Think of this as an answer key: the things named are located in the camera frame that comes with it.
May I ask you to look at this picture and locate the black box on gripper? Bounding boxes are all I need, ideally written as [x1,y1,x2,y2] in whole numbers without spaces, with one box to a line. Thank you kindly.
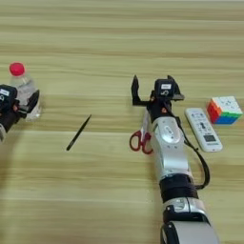
[0,84,19,110]
[153,78,175,98]

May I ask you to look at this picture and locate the red handled scissors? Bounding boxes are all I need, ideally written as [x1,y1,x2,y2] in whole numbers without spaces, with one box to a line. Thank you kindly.
[129,109,154,155]

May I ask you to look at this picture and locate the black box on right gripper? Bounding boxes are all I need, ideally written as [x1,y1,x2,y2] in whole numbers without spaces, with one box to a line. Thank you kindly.
[153,78,175,98]

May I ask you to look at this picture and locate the colourful puzzle cube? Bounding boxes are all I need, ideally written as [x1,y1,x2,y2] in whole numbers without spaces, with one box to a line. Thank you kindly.
[206,95,244,126]

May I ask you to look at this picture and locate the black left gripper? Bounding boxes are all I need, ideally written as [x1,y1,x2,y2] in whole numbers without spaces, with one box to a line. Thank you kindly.
[0,89,41,133]

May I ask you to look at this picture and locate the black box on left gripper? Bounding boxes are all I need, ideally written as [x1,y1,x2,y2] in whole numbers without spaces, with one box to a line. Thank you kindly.
[0,84,19,110]

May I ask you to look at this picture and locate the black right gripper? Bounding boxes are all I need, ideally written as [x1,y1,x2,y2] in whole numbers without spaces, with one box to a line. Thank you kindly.
[131,74,186,124]

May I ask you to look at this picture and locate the black pen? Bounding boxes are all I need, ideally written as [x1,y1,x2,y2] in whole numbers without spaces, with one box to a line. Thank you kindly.
[66,113,92,152]

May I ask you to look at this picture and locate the clear bottle with red cap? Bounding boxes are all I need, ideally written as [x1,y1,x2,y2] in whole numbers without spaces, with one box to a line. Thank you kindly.
[9,62,43,122]

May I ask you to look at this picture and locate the white remote control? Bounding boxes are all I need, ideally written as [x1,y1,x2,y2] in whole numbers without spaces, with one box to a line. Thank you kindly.
[184,107,223,153]

